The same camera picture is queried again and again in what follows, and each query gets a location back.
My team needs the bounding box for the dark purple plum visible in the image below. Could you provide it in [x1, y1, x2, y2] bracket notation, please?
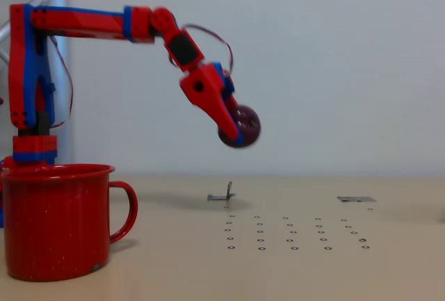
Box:
[218, 105, 261, 148]

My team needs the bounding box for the flat metal plate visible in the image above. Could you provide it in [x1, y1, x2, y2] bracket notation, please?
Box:
[337, 195, 378, 203]

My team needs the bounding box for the red enamel mug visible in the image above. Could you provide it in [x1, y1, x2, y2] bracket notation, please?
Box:
[0, 163, 139, 283]

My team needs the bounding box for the red white gripper servo cable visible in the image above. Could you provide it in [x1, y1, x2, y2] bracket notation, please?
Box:
[181, 23, 235, 72]

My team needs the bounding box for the small metal bracket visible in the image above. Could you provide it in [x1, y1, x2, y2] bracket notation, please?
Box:
[207, 181, 236, 202]

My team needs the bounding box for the red white arm servo cable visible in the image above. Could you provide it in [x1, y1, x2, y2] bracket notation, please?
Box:
[48, 35, 74, 130]

